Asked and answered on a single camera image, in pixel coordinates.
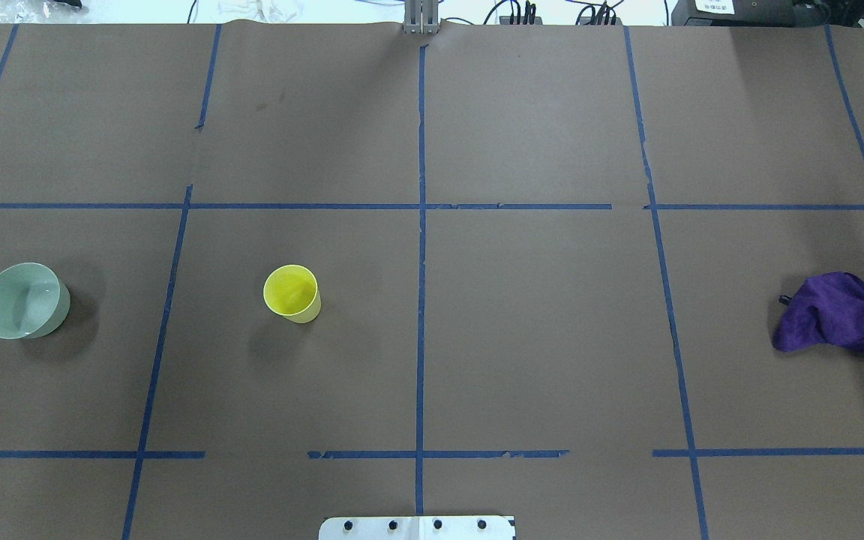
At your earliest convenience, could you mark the yellow paper cup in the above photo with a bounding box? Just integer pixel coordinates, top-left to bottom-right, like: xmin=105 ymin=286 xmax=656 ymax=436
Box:
xmin=262 ymin=264 xmax=322 ymax=324

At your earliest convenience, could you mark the purple microfiber cloth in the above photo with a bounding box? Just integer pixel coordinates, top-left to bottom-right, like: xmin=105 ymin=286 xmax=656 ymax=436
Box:
xmin=771 ymin=272 xmax=864 ymax=353

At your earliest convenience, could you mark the black printer box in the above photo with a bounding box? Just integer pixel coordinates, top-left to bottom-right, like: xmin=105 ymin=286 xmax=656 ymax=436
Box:
xmin=670 ymin=1 xmax=864 ymax=28

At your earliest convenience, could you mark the black power strip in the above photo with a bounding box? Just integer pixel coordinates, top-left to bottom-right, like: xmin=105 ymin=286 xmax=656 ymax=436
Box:
xmin=574 ymin=2 xmax=620 ymax=26
xmin=490 ymin=1 xmax=543 ymax=26

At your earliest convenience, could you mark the pale green ceramic bowl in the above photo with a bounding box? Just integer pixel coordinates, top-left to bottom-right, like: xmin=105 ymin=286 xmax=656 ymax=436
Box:
xmin=0 ymin=261 xmax=71 ymax=341

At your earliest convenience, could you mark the aluminium frame post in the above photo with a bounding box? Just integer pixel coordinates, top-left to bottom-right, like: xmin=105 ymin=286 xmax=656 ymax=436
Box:
xmin=402 ymin=0 xmax=441 ymax=35

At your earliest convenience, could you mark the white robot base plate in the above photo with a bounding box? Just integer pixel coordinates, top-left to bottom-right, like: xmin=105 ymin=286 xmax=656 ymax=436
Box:
xmin=318 ymin=515 xmax=517 ymax=539

